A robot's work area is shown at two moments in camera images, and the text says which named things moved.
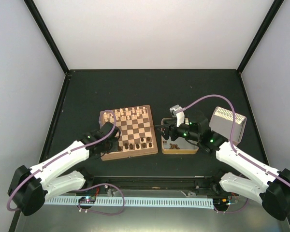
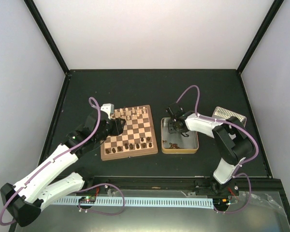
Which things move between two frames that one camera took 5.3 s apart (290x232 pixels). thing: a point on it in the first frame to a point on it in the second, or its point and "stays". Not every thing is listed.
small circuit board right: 221,202 stays
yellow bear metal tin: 180,146 stays
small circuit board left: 86,199 stays
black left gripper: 114,148 to 118,128
